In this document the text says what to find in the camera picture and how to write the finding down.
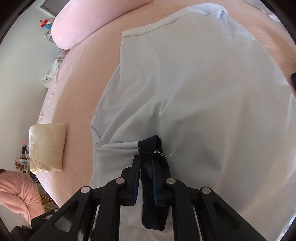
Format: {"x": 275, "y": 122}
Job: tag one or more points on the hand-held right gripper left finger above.
{"x": 137, "y": 183}

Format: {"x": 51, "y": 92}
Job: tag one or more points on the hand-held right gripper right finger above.
{"x": 156, "y": 185}

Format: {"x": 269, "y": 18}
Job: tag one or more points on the white collared shirt navy cuffs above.
{"x": 196, "y": 92}

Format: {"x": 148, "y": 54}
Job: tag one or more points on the pile of white clothes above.
{"x": 52, "y": 69}

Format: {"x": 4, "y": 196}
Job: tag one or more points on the cream folded cloth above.
{"x": 47, "y": 146}

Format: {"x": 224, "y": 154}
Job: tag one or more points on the bed with pink sheet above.
{"x": 87, "y": 69}

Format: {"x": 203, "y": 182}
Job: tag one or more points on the pink rolled quilt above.
{"x": 92, "y": 23}

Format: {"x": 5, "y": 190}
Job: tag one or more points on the red plush toy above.
{"x": 46, "y": 23}

